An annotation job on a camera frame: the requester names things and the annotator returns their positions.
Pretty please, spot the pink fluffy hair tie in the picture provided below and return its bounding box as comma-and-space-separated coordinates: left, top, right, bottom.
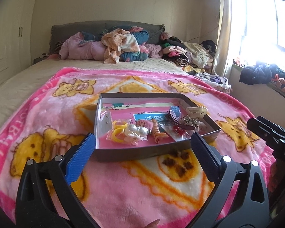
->
135, 119, 149, 130

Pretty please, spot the grey cardboard box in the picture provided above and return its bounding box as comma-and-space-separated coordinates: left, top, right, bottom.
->
94, 93, 222, 162

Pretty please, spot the pink printed blanket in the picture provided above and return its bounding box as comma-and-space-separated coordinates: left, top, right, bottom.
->
0, 67, 283, 228

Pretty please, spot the red beads clear packet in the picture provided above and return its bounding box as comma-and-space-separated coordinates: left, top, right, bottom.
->
167, 126, 190, 141

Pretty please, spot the pink quilt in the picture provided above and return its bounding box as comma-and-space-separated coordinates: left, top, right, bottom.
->
59, 32, 110, 61

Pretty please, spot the cream wardrobe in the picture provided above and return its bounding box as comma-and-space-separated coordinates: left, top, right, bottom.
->
0, 0, 42, 91

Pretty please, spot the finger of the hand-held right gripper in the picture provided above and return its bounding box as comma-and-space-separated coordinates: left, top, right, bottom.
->
256, 116, 285, 138
247, 119, 279, 145

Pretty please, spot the black bag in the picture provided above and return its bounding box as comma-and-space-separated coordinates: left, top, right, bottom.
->
201, 40, 216, 53

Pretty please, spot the pearl hair clip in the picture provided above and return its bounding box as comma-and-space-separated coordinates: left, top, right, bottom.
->
126, 123, 149, 139

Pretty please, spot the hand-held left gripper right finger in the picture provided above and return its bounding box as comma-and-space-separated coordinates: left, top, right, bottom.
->
190, 132, 271, 228

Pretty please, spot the grey padded headboard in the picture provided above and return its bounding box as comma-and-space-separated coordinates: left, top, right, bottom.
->
50, 20, 165, 55

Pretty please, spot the white hair clip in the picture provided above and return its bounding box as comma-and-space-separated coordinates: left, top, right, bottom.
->
186, 106, 208, 118

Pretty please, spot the pile of clothes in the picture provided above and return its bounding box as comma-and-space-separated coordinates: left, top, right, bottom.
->
158, 32, 216, 74

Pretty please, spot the orange white cloth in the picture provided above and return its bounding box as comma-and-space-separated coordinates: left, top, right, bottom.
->
102, 28, 140, 64

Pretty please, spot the person's left hand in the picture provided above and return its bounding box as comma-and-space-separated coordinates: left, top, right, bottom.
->
142, 218, 161, 228

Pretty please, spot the blue printed card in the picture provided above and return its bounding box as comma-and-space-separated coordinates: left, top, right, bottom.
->
133, 113, 168, 126

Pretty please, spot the pink printed paper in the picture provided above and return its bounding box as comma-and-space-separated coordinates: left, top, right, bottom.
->
101, 101, 181, 149

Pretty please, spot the dark jacket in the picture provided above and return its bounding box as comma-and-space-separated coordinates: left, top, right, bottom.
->
239, 63, 281, 86

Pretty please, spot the window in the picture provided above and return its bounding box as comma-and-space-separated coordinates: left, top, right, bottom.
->
237, 0, 285, 62

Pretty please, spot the cream curtain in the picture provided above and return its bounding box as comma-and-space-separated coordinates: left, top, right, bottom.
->
212, 0, 247, 76

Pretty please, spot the orange spiral hair tie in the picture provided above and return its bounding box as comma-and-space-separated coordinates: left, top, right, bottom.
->
151, 119, 169, 144

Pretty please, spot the white bag of clothes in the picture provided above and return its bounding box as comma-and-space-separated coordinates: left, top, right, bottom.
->
197, 72, 232, 89

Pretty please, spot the dark floral quilt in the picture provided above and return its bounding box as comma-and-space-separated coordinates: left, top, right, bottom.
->
81, 26, 150, 62

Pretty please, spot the beige bed sheet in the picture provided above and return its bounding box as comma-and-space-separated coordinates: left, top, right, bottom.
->
0, 58, 195, 143

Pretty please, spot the yellow rings packet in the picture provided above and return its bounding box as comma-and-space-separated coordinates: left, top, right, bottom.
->
107, 120, 129, 143

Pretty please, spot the small pink bow clip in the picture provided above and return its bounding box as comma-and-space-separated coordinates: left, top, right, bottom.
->
126, 134, 143, 146

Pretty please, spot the dark brown hair clip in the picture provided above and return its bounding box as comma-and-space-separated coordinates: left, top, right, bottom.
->
165, 113, 195, 131

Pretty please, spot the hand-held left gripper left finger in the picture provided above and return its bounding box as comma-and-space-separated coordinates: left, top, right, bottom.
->
14, 133, 97, 228

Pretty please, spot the purple knitted garment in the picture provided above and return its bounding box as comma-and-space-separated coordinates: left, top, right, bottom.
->
142, 44, 163, 59

